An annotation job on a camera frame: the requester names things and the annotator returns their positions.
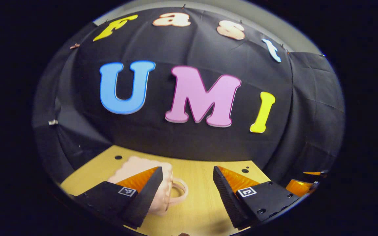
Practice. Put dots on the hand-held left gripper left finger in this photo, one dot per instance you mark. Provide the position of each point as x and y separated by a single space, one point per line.
148 200

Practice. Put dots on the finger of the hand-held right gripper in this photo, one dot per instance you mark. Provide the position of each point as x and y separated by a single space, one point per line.
299 187
317 172

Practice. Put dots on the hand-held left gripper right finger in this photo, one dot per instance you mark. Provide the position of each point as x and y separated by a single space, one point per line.
226 200

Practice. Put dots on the silver metal clip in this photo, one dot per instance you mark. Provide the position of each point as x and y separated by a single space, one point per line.
53 122

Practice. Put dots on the copper clip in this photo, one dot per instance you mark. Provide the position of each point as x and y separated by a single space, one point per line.
74 46

